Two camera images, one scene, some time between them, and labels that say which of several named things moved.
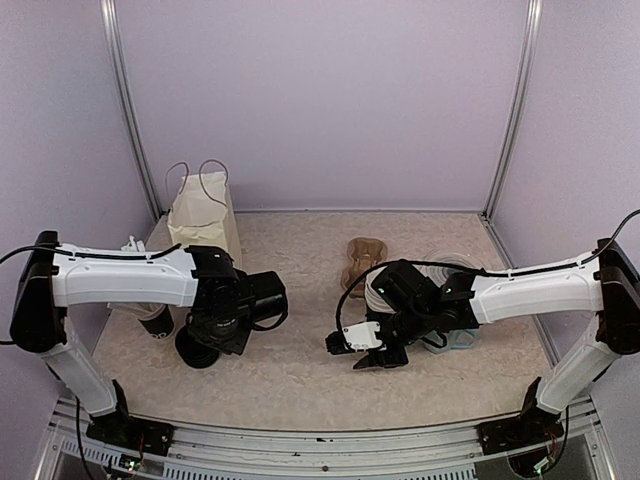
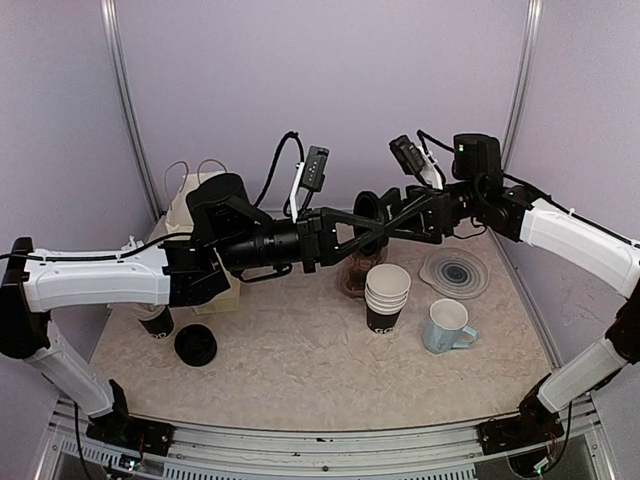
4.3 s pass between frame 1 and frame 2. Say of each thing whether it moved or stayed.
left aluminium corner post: stayed
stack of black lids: stayed
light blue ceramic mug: stayed
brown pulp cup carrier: stayed
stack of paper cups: moved
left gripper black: moved
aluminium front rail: stayed
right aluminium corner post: stayed
